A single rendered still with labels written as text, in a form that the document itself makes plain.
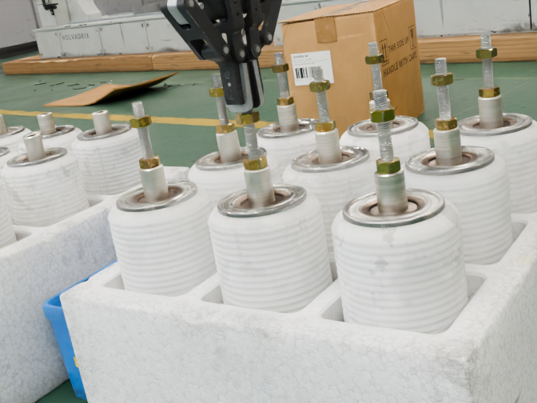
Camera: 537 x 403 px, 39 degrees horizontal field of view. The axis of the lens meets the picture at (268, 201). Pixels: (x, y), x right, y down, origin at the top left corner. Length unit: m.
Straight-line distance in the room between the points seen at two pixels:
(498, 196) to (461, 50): 2.08
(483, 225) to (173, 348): 0.28
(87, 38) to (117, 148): 3.56
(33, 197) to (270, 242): 0.44
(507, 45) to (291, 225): 2.09
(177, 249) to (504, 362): 0.29
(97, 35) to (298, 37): 2.78
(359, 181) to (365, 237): 0.16
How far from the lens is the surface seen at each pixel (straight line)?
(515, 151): 0.74
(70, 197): 0.97
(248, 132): 0.61
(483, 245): 0.65
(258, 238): 0.59
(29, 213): 0.97
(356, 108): 1.77
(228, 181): 0.74
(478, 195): 0.64
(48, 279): 0.92
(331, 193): 0.68
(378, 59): 0.80
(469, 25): 2.77
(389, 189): 0.55
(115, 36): 4.33
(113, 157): 1.03
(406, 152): 0.79
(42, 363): 0.94
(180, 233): 0.67
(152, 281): 0.68
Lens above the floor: 0.44
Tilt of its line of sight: 18 degrees down
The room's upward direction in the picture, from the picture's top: 10 degrees counter-clockwise
